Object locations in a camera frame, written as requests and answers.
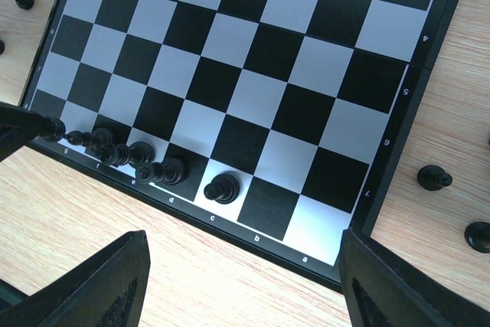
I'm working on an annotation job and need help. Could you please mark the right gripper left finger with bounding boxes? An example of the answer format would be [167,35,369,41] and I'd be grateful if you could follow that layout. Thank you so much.
[1,230,150,326]

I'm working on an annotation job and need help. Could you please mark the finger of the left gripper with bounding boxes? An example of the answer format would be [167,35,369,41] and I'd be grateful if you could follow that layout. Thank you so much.
[1,102,50,161]

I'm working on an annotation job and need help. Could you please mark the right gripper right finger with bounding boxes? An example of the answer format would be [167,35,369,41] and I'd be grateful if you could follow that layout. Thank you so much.
[338,228,489,326]

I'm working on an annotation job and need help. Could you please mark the black and silver chessboard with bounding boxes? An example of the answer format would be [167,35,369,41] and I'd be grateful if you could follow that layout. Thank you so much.
[21,0,458,289]

